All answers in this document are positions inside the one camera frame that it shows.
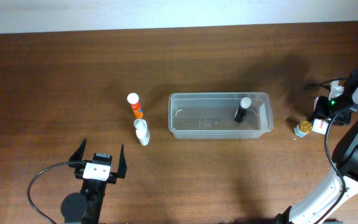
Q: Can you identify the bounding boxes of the orange tablet tube white cap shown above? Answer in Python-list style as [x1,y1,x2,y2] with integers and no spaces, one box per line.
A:
[127,93,143,119]

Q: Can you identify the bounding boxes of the small jar gold lid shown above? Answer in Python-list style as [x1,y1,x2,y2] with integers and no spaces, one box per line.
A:
[294,121,313,138]

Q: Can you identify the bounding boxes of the clear plastic container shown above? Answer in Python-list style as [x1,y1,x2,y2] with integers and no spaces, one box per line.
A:
[168,92,273,139]

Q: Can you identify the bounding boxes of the dark bottle white cap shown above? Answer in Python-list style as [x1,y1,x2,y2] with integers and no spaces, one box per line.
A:
[234,97,252,123]

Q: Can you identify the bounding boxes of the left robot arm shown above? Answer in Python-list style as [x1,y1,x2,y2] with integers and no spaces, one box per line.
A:
[60,140,127,224]

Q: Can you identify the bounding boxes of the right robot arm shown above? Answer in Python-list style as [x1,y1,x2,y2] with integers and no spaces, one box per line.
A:
[272,68,358,223]

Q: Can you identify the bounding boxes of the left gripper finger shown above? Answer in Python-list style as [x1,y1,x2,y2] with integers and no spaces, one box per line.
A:
[117,145,127,179]
[68,138,86,162]

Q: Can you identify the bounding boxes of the white bottle clear cap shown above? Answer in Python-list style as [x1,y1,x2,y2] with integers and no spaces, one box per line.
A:
[134,119,150,146]

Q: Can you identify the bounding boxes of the white medicine box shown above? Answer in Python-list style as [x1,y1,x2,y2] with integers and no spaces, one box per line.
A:
[311,96,329,134]

